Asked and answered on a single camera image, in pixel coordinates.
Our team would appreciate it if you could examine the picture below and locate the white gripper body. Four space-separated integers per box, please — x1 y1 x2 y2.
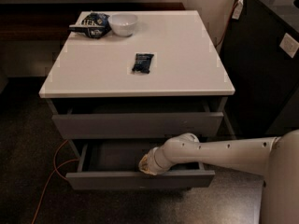
147 147 172 175

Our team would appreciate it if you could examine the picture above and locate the grey drawer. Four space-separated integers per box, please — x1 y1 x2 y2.
66 139 215 190
52 97 223 139

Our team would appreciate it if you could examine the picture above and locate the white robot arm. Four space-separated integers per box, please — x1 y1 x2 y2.
138 130 299 224

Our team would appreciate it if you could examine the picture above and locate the grey top drawer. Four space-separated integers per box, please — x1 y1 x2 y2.
52 97 223 139

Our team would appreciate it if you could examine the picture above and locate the white top drawer cabinet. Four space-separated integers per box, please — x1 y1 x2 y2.
38 10 235 191

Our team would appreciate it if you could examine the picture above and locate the small dark snack packet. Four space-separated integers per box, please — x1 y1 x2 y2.
132 53 154 74

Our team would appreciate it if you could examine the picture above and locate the white bowl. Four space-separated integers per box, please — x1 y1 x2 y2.
108 13 138 37

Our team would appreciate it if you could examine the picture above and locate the blue chip bag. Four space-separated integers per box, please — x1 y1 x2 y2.
68 12 111 39

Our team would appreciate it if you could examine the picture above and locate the dark wooden bench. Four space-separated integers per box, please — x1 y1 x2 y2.
0 2 185 41

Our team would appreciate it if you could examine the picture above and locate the orange cable on floor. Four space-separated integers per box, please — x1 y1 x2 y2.
31 139 87 224

